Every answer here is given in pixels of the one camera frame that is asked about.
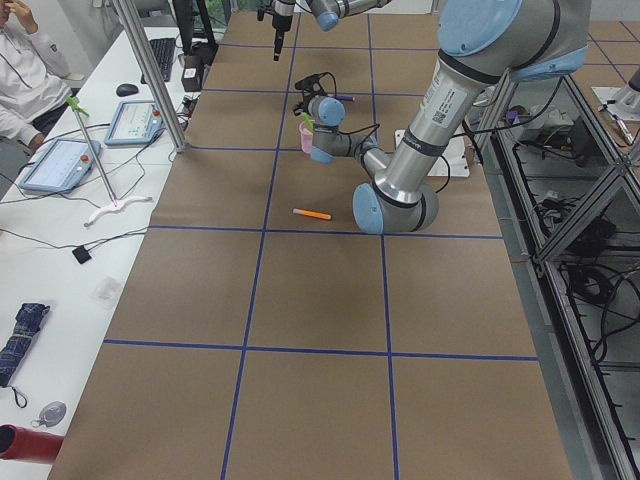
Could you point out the folded navy umbrella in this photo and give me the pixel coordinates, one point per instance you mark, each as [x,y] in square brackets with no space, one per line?
[28,323]

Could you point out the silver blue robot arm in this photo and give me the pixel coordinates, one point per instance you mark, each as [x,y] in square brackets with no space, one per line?
[479,42]
[326,12]

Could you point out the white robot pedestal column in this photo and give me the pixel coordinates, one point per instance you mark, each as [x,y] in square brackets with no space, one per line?
[416,158]

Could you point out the blue teach pendant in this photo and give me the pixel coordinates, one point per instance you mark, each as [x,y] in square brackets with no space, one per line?
[60,168]
[135,123]

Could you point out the green highlighter pen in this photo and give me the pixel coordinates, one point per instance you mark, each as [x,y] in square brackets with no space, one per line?
[308,122]

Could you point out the black computer mouse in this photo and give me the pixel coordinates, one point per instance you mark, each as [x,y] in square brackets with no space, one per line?
[126,89]

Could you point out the person in white hoodie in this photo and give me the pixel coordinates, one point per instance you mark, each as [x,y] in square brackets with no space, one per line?
[34,92]

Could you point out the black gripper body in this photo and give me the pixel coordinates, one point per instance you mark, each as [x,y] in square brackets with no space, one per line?
[306,95]
[280,23]

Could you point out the silver round keychain tag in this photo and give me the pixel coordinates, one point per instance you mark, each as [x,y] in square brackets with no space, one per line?
[50,415]

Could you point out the red cylinder bottle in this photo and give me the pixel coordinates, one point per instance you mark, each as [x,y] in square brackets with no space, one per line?
[21,444]

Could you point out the black rectangular box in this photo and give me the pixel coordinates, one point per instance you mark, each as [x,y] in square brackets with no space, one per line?
[192,74]

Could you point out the far blue teach pendant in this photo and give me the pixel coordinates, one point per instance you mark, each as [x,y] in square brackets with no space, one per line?
[135,123]

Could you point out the orange highlighter pen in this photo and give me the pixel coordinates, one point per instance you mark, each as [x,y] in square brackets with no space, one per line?
[312,214]

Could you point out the small black square box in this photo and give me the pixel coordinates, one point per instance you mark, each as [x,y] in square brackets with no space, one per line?
[81,254]

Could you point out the near blue teach pendant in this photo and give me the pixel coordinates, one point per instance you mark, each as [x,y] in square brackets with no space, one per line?
[60,168]

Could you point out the pink pen holder cup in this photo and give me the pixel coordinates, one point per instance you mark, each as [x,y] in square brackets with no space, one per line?
[306,137]

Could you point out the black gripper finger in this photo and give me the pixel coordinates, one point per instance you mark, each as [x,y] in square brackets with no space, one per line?
[279,37]

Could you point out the black keyboard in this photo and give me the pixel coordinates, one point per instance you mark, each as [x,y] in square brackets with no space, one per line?
[163,50]

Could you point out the aluminium frame post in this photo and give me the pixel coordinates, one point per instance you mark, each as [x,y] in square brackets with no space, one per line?
[135,31]

